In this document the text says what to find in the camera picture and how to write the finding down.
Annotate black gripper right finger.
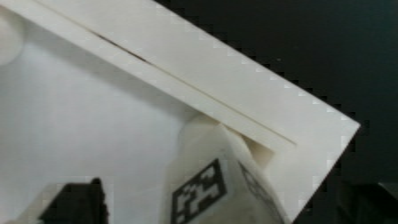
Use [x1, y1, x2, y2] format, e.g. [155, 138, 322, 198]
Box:
[336, 182, 398, 224]

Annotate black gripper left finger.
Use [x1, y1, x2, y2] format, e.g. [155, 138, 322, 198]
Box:
[39, 178, 110, 224]

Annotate white square tabletop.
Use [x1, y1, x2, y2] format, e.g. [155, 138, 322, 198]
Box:
[0, 0, 286, 224]

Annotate white U-shaped obstacle fence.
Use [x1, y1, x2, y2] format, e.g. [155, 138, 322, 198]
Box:
[36, 0, 359, 219]

